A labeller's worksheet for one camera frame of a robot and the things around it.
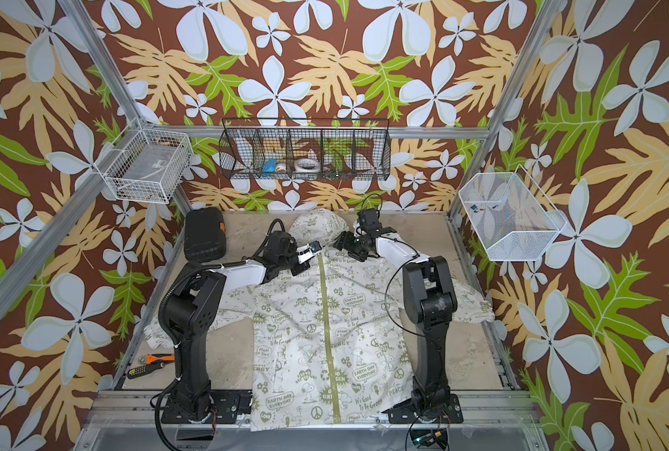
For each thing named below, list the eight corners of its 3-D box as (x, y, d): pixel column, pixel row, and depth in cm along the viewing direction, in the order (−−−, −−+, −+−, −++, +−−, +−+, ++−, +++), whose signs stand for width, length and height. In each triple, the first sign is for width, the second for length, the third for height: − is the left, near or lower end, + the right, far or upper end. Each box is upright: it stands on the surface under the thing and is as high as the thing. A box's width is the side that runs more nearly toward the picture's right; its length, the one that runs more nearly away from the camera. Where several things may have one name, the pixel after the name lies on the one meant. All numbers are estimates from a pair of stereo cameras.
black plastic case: (190, 268, 105) (183, 258, 100) (191, 220, 120) (185, 210, 115) (227, 259, 107) (222, 249, 102) (223, 214, 123) (219, 203, 117)
